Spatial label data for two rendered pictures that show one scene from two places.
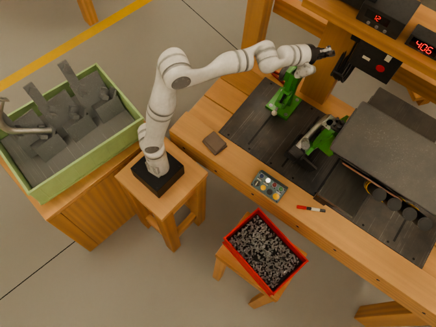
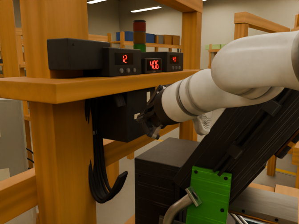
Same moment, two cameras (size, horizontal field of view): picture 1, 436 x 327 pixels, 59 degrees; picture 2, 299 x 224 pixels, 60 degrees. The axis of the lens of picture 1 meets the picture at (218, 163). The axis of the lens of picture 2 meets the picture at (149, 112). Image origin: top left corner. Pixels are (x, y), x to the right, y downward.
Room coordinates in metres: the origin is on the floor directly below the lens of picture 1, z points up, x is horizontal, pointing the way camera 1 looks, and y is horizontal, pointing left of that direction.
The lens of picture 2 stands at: (0.99, 0.23, 1.58)
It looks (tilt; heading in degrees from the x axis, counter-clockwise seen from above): 11 degrees down; 268
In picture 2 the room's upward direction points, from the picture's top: straight up
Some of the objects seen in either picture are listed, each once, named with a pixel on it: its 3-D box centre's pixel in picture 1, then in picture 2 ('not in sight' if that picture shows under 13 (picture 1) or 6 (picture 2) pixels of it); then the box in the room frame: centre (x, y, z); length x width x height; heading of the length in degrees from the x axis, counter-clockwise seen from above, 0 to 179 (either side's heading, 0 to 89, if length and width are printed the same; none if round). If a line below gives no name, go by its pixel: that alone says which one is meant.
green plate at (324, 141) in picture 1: (333, 137); (210, 200); (0.78, -0.47, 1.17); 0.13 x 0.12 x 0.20; 59
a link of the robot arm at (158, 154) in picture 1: (151, 141); not in sight; (0.67, 0.27, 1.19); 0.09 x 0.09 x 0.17; 17
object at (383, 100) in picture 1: (383, 139); (173, 189); (0.85, -0.73, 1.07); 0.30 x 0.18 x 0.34; 59
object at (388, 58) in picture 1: (381, 52); (127, 110); (1.03, -0.58, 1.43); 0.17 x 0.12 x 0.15; 59
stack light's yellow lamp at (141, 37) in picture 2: not in sight; (139, 38); (0.98, -0.82, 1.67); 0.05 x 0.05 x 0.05
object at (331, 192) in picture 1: (357, 170); (232, 197); (0.66, -0.58, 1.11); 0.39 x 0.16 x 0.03; 149
